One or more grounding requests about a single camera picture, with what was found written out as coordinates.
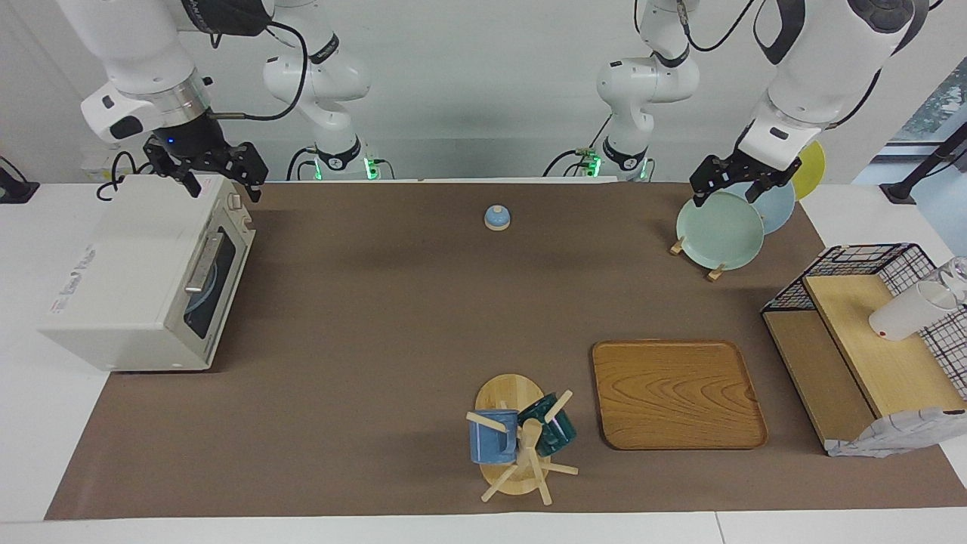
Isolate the pale green plate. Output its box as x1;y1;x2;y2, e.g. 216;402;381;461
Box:
676;191;765;270

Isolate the blue mug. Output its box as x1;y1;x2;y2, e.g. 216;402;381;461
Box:
469;410;521;465

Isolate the glass oven door with handle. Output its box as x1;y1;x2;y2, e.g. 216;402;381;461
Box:
165;214;256;360

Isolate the glass window pane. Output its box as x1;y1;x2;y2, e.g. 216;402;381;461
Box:
895;57;967;144

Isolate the wooden serving tray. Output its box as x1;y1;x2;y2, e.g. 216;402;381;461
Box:
592;340;769;451

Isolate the white grey patterned cloth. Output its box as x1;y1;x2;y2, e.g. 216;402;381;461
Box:
827;408;967;458

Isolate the light blue racked plate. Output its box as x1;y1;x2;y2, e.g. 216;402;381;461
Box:
725;180;796;235

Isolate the light blue serving plate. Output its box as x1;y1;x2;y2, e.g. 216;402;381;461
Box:
189;253;227;326

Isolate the clear glass cup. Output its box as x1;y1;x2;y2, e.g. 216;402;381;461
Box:
937;257;967;303

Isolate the wooden mug tree stand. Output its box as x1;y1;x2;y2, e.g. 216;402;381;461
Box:
466;373;579;505

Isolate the dark green mug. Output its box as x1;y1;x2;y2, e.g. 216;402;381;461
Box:
517;393;577;457

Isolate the white cup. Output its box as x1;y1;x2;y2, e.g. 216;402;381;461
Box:
869;281;959;342

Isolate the black clamp mount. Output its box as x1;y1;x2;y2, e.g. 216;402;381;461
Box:
0;155;40;205

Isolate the brown table mat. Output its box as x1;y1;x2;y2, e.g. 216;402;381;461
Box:
45;181;967;521

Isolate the wooden plate rack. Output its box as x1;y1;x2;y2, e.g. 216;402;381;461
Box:
669;236;728;282

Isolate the black looped power cable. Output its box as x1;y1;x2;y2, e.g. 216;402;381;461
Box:
96;151;163;201

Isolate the black angled stand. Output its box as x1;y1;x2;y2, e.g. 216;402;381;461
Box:
880;121;967;205

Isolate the wooden shelf with wire frame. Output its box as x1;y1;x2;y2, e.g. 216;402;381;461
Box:
761;243;967;454

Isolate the yellow plate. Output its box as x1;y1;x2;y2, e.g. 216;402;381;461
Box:
789;141;826;201

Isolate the white toaster oven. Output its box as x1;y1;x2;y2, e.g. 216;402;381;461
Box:
38;174;256;372

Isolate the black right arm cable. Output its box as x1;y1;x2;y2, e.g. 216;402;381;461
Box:
208;21;310;123

